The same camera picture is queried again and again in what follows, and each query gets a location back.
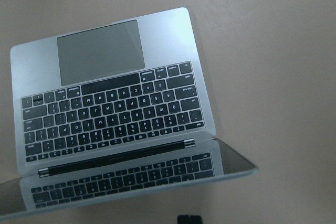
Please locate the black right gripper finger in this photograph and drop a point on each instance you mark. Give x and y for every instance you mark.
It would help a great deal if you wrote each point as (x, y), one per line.
(195, 219)
(183, 219)

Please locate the grey laptop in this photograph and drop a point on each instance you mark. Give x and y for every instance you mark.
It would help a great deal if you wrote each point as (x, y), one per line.
(112, 112)

